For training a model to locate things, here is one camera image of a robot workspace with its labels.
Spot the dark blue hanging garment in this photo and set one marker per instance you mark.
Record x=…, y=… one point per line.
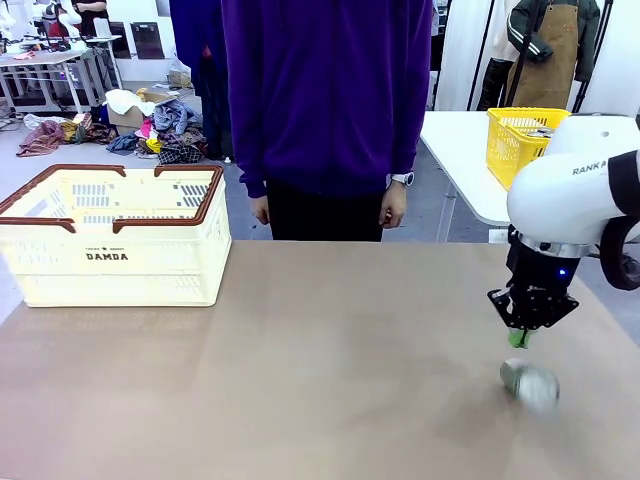
x=200, y=75

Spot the person's right hand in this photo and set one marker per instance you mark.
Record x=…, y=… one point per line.
x=260, y=210

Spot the person's right forearm purple sleeve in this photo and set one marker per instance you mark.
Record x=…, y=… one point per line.
x=250, y=160

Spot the white background work table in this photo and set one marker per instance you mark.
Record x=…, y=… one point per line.
x=40, y=59

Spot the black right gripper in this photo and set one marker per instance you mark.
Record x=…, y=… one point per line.
x=542, y=285

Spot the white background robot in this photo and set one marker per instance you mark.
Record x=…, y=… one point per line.
x=72, y=15

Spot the white cloth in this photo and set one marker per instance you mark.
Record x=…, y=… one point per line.
x=122, y=100

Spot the person's left forearm purple sleeve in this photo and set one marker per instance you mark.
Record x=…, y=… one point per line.
x=407, y=145

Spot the person in purple sweater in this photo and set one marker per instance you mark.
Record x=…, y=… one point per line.
x=325, y=100

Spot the yellow plastic basket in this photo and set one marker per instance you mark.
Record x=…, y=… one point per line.
x=505, y=150

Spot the green drink can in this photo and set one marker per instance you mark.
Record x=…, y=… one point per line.
x=530, y=387

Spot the black slanted stand pole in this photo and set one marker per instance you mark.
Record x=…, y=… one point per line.
x=522, y=45
x=593, y=55

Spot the person in brown apron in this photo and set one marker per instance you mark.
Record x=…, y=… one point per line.
x=547, y=60

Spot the white wristwatch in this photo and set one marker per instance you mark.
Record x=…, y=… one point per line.
x=402, y=179

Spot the large black panel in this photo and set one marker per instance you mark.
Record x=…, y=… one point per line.
x=148, y=42

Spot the person's left hand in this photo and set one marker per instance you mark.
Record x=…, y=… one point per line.
x=394, y=207

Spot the mannequin cream top black trousers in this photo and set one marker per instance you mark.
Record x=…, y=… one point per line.
x=497, y=85

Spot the large cardboard box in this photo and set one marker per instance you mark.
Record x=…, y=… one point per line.
x=125, y=119

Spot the small black panel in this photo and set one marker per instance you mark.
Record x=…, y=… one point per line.
x=120, y=45

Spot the background person in black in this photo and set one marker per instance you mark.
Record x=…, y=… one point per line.
x=90, y=12

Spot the white side table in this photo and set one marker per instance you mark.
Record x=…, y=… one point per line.
x=460, y=165

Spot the colourful clothes pile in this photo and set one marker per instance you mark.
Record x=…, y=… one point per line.
x=175, y=135

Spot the small cardboard box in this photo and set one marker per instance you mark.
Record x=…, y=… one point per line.
x=179, y=79

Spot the cream shopping basket brown rim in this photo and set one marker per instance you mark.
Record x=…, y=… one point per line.
x=115, y=280

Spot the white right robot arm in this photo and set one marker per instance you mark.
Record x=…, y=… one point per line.
x=560, y=200

